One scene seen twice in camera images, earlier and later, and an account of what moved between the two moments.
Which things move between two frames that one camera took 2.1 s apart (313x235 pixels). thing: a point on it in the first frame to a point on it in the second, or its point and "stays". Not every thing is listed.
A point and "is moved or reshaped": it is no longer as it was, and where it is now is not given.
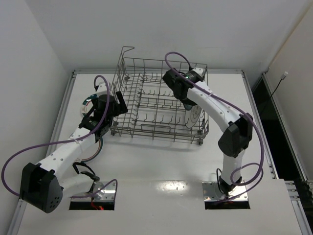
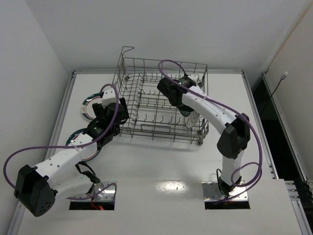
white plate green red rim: (87, 105) stays
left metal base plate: (106, 193) stays
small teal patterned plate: (188, 106) is moved or reshaped
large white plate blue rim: (192, 116) stays
